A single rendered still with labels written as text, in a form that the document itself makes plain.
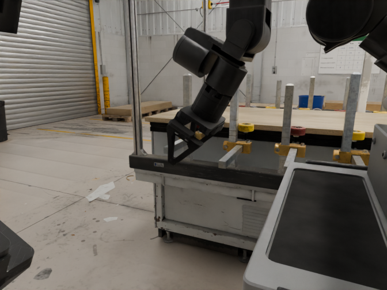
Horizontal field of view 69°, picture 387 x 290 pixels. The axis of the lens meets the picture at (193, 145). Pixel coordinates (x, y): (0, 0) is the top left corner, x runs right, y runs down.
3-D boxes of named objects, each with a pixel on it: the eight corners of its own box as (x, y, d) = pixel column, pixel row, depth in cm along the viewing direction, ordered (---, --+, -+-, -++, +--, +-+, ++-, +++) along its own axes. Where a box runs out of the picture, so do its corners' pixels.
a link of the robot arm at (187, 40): (257, 25, 40) (269, 32, 48) (193, -12, 43) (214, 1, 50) (217, 96, 45) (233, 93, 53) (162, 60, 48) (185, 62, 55)
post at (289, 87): (285, 186, 134) (293, 83, 122) (277, 185, 135) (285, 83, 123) (285, 183, 137) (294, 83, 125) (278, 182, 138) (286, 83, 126)
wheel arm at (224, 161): (226, 171, 112) (226, 160, 111) (217, 170, 113) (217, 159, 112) (249, 146, 151) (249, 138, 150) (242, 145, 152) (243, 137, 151)
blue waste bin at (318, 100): (322, 129, 614) (326, 95, 596) (295, 127, 636) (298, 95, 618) (322, 125, 666) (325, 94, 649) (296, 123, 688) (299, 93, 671)
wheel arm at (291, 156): (292, 177, 102) (292, 166, 101) (282, 175, 103) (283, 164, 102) (298, 149, 141) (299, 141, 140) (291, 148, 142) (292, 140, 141)
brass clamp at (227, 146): (249, 154, 136) (249, 144, 135) (222, 151, 141) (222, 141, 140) (251, 151, 141) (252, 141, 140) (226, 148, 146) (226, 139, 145)
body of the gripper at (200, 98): (174, 118, 49) (193, 80, 45) (195, 109, 58) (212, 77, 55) (205, 138, 47) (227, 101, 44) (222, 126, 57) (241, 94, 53)
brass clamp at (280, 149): (304, 158, 126) (305, 147, 125) (273, 155, 131) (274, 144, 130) (304, 155, 132) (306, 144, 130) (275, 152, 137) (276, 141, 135)
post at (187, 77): (189, 165, 152) (189, 73, 140) (183, 164, 153) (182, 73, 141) (192, 163, 155) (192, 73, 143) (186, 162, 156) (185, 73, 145)
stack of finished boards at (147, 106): (171, 106, 932) (171, 101, 928) (131, 115, 714) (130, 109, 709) (151, 105, 959) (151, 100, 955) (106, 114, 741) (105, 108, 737)
